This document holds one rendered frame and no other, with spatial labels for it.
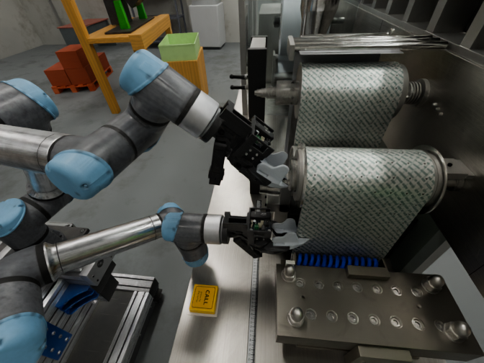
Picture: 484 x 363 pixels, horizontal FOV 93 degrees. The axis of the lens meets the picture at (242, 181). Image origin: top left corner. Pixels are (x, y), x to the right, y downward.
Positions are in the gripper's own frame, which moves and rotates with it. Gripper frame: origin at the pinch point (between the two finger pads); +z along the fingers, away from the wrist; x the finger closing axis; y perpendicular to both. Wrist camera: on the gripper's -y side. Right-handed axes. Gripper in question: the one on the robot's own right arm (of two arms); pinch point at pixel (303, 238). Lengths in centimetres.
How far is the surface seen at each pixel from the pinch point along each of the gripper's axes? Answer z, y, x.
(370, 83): 14.1, 29.0, 25.1
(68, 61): -353, -58, 366
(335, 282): 7.9, -6.6, -7.6
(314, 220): 1.3, 7.9, -0.2
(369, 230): 14.2, 5.5, -0.2
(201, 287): -27.2, -16.6, -7.5
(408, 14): 31, 38, 55
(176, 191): -95, -109, 118
